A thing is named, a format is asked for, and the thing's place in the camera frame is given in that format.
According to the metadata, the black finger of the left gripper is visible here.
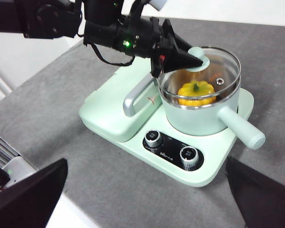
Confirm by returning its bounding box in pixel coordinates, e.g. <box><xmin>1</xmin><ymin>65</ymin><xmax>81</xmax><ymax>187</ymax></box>
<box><xmin>151</xmin><ymin>46</ymin><xmax>204</xmax><ymax>77</ymax></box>
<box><xmin>162</xmin><ymin>19</ymin><xmax>193</xmax><ymax>54</ymax></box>

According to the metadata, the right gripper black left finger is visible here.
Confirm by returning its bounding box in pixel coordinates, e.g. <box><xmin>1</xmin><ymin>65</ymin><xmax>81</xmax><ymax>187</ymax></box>
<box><xmin>0</xmin><ymin>158</ymin><xmax>69</xmax><ymax>228</ymax></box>

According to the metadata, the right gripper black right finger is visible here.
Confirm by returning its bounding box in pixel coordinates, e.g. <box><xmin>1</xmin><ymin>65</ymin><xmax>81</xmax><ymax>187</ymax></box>
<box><xmin>225</xmin><ymin>156</ymin><xmax>285</xmax><ymax>228</ymax></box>

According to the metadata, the yellow toy pumpkin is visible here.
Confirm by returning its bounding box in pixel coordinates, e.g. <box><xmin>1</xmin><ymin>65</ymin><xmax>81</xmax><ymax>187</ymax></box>
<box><xmin>177</xmin><ymin>80</ymin><xmax>217</xmax><ymax>107</ymax></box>

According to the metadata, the glass lid with green knob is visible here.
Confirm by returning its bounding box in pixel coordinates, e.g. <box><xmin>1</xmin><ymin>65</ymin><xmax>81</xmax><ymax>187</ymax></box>
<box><xmin>156</xmin><ymin>46</ymin><xmax>242</xmax><ymax>110</ymax></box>

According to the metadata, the white box with green light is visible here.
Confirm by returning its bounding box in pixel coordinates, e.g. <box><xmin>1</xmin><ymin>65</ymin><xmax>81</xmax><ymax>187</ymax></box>
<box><xmin>1</xmin><ymin>156</ymin><xmax>39</xmax><ymax>190</ymax></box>

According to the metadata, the mint green breakfast machine base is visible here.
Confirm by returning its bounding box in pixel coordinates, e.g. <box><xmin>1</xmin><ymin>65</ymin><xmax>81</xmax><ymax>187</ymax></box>
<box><xmin>78</xmin><ymin>56</ymin><xmax>255</xmax><ymax>189</ymax></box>

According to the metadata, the silver control knob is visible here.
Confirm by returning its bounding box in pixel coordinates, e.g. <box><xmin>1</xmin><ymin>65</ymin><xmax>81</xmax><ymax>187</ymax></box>
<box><xmin>179</xmin><ymin>146</ymin><xmax>200</xmax><ymax>171</ymax></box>
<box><xmin>144</xmin><ymin>130</ymin><xmax>164</xmax><ymax>149</ymax></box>

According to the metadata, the mint green griddle cover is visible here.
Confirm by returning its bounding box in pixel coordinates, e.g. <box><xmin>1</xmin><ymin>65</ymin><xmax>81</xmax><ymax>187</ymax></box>
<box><xmin>78</xmin><ymin>56</ymin><xmax>165</xmax><ymax>143</ymax></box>

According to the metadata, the black control panel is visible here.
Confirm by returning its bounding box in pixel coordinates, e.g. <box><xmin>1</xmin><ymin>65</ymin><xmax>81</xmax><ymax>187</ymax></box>
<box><xmin>142</xmin><ymin>129</ymin><xmax>205</xmax><ymax>172</ymax></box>

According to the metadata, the pale grey left wrist camera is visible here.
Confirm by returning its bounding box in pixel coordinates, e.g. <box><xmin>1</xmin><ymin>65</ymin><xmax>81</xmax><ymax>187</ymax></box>
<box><xmin>148</xmin><ymin>0</ymin><xmax>168</xmax><ymax>11</ymax></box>

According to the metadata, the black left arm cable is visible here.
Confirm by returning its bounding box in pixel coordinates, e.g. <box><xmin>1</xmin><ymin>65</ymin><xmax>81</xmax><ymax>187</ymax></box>
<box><xmin>89</xmin><ymin>42</ymin><xmax>136</xmax><ymax>67</ymax></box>

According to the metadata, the ribbed aluminium rail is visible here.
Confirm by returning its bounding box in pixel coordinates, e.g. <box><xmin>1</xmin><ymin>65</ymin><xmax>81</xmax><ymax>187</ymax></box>
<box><xmin>0</xmin><ymin>129</ymin><xmax>22</xmax><ymax>172</ymax></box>

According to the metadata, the mint green handled pot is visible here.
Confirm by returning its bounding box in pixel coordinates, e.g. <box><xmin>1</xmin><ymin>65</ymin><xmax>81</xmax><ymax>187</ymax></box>
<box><xmin>158</xmin><ymin>54</ymin><xmax>266</xmax><ymax>151</ymax></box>

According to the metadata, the silver griddle cover handle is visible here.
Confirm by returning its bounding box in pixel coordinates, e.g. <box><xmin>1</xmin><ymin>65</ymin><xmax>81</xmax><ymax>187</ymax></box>
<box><xmin>122</xmin><ymin>76</ymin><xmax>158</xmax><ymax>117</ymax></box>

